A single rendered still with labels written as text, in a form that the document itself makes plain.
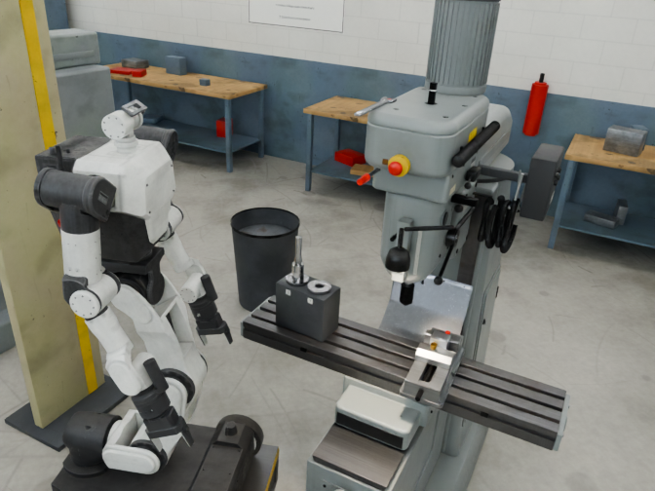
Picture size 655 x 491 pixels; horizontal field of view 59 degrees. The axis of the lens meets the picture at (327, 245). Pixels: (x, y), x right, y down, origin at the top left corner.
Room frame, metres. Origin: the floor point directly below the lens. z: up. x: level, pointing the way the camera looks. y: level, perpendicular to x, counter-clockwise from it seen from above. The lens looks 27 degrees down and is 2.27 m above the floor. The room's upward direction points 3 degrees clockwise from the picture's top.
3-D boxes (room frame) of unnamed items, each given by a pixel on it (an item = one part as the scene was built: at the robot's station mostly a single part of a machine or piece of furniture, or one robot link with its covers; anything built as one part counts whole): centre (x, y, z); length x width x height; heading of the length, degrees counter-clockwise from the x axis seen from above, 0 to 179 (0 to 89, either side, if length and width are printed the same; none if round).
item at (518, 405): (1.74, -0.27, 0.92); 1.24 x 0.23 x 0.08; 64
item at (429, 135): (1.75, -0.29, 1.81); 0.47 x 0.26 x 0.16; 154
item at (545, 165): (1.86, -0.72, 1.62); 0.20 x 0.09 x 0.21; 154
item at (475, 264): (2.29, -0.55, 0.78); 0.50 x 0.46 x 1.56; 154
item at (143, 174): (1.52, 0.62, 1.63); 0.34 x 0.30 x 0.36; 172
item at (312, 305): (1.89, 0.06, 1.06); 0.22 x 0.12 x 0.20; 59
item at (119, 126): (1.50, 0.56, 1.84); 0.10 x 0.07 x 0.09; 172
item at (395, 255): (1.50, -0.21, 1.49); 0.07 x 0.07 x 0.06
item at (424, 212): (1.74, -0.29, 1.47); 0.21 x 0.19 x 0.32; 64
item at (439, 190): (1.77, -0.31, 1.68); 0.34 x 0.24 x 0.10; 154
